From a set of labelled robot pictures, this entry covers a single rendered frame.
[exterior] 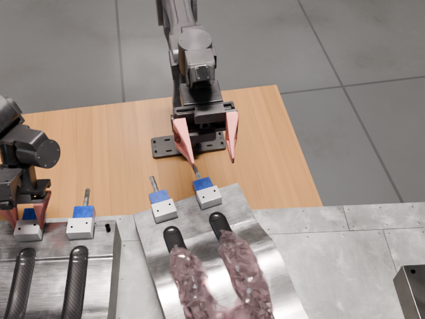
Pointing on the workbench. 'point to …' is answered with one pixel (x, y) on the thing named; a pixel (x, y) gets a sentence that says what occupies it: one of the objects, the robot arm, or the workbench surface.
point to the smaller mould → (411, 290)
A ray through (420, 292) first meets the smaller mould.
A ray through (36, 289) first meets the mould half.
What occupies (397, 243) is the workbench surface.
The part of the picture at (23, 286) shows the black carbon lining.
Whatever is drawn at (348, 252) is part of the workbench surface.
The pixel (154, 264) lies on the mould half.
